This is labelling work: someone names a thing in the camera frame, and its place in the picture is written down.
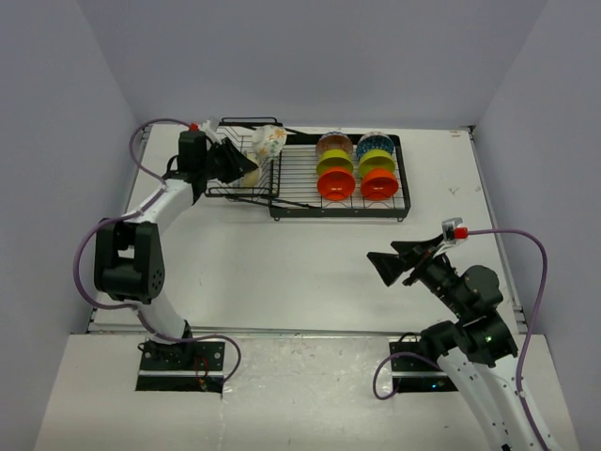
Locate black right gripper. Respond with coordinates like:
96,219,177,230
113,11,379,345
366,231,468,317

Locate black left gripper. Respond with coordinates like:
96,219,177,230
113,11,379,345
199,137,257,184

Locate floral leaf pattern bowl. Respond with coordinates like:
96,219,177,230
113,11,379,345
252,125,287,162

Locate orange bowl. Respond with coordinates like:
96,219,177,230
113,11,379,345
361,167,399,201
316,166,356,201

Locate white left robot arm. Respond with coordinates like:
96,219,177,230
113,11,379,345
94,128,259,369

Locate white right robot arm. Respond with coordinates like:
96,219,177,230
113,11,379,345
367,227,560,450

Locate right lime green bowl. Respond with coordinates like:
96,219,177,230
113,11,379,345
359,148,395,178

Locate lime green bowl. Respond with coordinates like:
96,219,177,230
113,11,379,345
316,148,354,176
359,148,395,178

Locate left lime green bowl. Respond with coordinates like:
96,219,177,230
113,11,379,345
316,148,354,176

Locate red patterned bowl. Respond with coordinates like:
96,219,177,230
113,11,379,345
316,131,353,157

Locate blue patterned bowl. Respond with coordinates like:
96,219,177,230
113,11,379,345
355,132,395,159

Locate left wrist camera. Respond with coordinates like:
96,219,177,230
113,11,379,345
189,117,223,145

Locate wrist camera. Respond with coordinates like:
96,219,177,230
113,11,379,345
189,117,223,145
441,217,469,247

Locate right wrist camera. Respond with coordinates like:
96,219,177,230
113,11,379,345
441,217,469,247

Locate black wire dish rack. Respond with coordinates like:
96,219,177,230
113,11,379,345
206,128,411,222

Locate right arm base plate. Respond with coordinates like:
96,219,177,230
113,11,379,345
389,335,457,394

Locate aluminium table edge rail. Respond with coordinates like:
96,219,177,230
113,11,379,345
462,125,527,334

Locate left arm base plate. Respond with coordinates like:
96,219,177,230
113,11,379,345
135,340,224,394

